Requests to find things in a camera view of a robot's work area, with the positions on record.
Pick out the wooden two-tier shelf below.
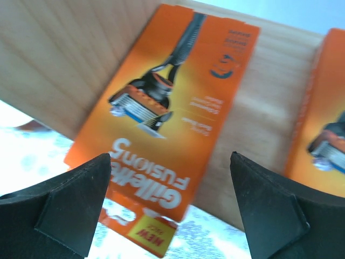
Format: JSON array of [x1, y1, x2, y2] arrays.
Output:
[[1, 1, 324, 229]]

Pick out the orange Gillette razor box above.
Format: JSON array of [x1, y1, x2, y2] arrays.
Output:
[[64, 4, 260, 258], [284, 28, 344, 197]]

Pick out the floral table mat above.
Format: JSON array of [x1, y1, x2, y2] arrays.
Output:
[[1, 102, 251, 258]]

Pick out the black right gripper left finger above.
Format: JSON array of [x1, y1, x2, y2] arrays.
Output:
[[1, 153, 111, 258]]

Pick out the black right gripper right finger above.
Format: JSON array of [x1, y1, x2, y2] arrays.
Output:
[[230, 152, 344, 258]]

